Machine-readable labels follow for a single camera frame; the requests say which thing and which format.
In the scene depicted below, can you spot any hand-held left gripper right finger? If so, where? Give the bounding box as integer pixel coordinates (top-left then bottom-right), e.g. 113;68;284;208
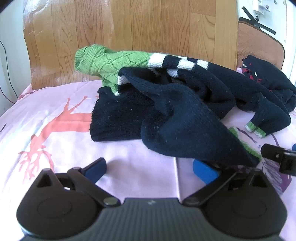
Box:
182;159;270;207

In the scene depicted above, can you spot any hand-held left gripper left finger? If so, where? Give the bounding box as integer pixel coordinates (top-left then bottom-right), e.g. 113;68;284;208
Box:
35;157;121;207

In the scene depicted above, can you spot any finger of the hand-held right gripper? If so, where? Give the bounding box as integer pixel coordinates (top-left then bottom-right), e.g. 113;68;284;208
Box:
260;143;296;179

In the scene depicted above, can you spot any navy and green knit sweater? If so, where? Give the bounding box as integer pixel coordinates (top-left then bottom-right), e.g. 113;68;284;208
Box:
74;44;291;168

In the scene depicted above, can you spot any dark garment with red print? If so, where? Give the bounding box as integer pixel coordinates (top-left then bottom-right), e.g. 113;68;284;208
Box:
242;55;296;113

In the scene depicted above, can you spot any brown cushion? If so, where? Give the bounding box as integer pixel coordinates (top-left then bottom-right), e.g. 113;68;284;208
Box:
236;20;285;71

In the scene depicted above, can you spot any long black tape strip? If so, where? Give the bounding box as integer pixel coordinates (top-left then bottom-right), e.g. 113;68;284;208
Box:
239;17;277;36

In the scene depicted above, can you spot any short black tape strip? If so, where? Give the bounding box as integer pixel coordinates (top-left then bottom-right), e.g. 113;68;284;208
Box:
242;6;258;23

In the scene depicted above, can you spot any wooden headboard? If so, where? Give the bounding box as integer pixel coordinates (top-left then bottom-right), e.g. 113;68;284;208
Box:
23;0;239;90

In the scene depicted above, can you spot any white power strip with charger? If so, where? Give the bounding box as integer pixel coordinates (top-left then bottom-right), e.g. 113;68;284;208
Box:
252;0;272;15

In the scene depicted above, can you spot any thin black cable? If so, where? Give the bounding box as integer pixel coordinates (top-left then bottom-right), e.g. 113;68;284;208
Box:
0;39;18;103

